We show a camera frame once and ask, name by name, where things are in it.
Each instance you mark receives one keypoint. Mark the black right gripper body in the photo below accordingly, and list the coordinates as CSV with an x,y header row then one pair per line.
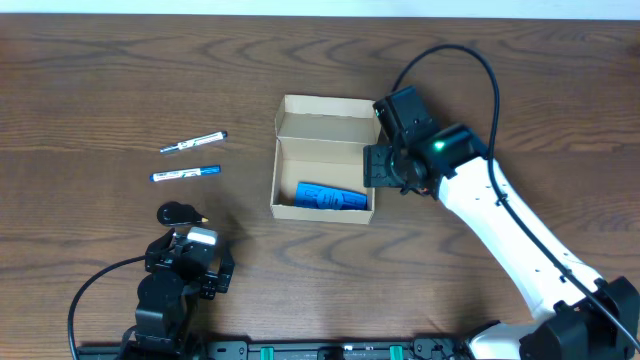
x,y
376,165

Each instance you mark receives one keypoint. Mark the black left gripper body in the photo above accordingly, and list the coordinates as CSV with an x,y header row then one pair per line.
x,y
182,234

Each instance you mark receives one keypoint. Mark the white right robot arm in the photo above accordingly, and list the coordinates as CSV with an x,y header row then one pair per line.
x,y
577,313

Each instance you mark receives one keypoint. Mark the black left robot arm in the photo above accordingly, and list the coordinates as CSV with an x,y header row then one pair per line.
x,y
179,277

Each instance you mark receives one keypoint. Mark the black correction tape dispenser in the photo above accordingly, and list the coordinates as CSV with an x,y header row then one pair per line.
x,y
173,214

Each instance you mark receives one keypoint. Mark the blue capped white marker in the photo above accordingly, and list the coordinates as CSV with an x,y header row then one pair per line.
x,y
185,173

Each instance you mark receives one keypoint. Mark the open cardboard box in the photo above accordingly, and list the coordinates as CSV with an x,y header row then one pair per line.
x,y
320,140

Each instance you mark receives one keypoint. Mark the blue plastic tool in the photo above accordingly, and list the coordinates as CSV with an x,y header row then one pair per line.
x,y
314,196

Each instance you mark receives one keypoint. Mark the black capped white marker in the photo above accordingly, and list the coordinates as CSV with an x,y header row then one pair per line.
x,y
194,142

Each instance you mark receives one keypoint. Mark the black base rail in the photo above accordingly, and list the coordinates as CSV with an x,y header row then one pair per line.
x,y
416,349

